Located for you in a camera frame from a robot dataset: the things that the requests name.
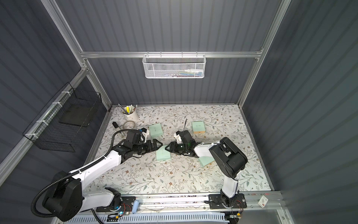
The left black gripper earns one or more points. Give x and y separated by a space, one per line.
147 145

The clear tape roll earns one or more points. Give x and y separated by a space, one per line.
129 125

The floral table mat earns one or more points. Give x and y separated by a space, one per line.
176 167

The white square tag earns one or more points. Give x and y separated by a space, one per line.
263 201

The black marker pen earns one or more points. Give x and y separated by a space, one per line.
117 128

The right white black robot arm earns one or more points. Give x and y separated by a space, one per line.
229 158

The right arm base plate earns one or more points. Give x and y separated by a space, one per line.
221 201

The black wire side basket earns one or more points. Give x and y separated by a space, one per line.
62 126

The white perforated front panel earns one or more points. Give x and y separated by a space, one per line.
164 218

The mint jewelry box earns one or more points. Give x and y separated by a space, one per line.
205 160
198 127
162 154
156 130

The white wire wall basket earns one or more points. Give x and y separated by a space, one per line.
173 66

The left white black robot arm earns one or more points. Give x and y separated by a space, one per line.
64 197

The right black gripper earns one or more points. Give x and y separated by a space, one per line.
179 147

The blue cylinder on rail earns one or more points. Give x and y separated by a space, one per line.
135 206

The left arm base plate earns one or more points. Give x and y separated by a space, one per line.
124 204

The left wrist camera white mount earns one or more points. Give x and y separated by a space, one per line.
145 134

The white pen holder cup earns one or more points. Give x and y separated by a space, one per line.
130 113

